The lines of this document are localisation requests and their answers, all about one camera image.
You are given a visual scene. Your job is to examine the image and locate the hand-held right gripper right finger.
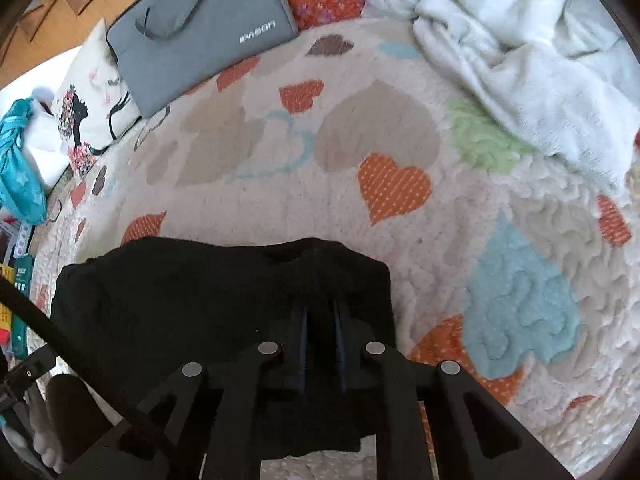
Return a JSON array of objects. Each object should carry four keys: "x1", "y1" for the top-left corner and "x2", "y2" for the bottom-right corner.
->
[{"x1": 332, "y1": 299, "x2": 576, "y2": 480}]

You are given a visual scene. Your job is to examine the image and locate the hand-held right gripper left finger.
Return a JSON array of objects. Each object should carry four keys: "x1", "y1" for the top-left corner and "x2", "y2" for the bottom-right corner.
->
[{"x1": 59, "y1": 301, "x2": 310, "y2": 480}]

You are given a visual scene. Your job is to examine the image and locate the black pants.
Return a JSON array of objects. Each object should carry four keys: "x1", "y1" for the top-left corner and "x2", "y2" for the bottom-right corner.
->
[{"x1": 50, "y1": 237, "x2": 399, "y2": 460}]

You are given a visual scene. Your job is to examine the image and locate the green box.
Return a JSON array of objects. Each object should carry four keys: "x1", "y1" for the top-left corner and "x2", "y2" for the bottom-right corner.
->
[{"x1": 11, "y1": 254, "x2": 36, "y2": 356}]

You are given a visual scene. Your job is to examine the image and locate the heart patterned blanket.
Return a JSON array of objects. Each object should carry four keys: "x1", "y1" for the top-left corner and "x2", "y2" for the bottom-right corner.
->
[{"x1": 30, "y1": 18, "x2": 638, "y2": 479}]

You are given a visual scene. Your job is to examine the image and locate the teal star patterned cloth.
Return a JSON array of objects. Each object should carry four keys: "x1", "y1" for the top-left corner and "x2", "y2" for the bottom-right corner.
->
[{"x1": 0, "y1": 98, "x2": 48, "y2": 226}]

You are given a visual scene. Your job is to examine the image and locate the white printed pillow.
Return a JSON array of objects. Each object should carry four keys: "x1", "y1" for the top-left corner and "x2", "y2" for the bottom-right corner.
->
[{"x1": 51, "y1": 18, "x2": 143, "y2": 179}]

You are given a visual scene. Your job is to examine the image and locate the grey laptop bag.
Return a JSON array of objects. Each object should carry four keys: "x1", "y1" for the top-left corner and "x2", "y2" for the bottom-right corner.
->
[{"x1": 105, "y1": 0, "x2": 300, "y2": 119}]

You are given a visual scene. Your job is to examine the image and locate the white fleece blanket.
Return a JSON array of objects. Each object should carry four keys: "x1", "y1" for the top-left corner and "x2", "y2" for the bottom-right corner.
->
[{"x1": 361, "y1": 0, "x2": 640, "y2": 196}]

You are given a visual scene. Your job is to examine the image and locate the black cable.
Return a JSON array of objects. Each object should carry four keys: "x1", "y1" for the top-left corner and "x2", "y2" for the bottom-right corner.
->
[{"x1": 0, "y1": 277, "x2": 176, "y2": 455}]

